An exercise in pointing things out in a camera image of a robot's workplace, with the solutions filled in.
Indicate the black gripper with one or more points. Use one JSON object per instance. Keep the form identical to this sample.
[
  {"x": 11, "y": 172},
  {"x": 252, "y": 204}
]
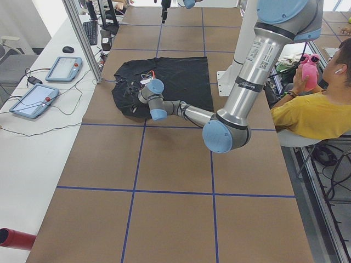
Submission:
[
  {"x": 164, "y": 6},
  {"x": 133, "y": 97}
]

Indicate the black graphic t-shirt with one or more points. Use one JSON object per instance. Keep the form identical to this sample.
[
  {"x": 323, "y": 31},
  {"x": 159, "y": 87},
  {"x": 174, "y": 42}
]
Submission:
[{"x": 185, "y": 79}]

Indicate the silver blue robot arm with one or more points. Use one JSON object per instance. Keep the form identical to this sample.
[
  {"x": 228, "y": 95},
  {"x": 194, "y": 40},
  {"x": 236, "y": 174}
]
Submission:
[
  {"x": 275, "y": 24},
  {"x": 189, "y": 3}
]

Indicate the black box device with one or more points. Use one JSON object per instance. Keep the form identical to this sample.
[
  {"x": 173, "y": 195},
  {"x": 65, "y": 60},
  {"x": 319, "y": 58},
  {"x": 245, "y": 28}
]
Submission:
[{"x": 106, "y": 41}]

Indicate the far grey teach pendant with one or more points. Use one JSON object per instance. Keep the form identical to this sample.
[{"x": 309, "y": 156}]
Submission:
[{"x": 64, "y": 69}]

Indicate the grey teach pendant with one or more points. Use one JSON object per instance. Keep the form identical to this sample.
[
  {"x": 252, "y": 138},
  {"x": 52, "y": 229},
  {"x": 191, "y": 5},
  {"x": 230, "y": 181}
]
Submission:
[
  {"x": 35, "y": 101},
  {"x": 64, "y": 69}
]

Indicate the black keyboard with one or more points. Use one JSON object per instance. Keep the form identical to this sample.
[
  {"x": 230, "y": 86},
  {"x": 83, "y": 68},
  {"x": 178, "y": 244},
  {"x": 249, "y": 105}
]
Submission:
[{"x": 90, "y": 28}]

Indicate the black computer mouse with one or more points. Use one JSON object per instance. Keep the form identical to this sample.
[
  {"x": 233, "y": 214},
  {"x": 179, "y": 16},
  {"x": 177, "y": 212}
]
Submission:
[{"x": 68, "y": 49}]

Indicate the near grey teach pendant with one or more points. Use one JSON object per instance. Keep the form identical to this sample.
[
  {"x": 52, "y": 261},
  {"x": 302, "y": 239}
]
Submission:
[{"x": 35, "y": 101}]

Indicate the brown paper table cover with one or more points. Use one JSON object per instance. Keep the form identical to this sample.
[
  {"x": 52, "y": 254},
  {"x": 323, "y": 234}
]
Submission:
[{"x": 145, "y": 191}]

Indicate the pink plush toy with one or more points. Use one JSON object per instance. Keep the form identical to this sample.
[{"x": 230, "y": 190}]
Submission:
[{"x": 309, "y": 68}]

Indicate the red cylinder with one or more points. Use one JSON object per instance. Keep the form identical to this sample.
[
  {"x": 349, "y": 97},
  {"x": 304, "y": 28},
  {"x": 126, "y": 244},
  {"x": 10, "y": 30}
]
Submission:
[{"x": 17, "y": 239}]

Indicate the person in yellow shirt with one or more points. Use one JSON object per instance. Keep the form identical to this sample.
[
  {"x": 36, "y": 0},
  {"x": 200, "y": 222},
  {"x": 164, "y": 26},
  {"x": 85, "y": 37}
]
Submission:
[{"x": 323, "y": 114}]

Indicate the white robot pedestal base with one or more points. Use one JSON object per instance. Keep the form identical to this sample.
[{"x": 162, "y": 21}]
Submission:
[{"x": 226, "y": 79}]

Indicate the aluminium frame post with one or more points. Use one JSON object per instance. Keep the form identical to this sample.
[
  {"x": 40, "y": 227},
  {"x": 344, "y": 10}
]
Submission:
[{"x": 76, "y": 23}]

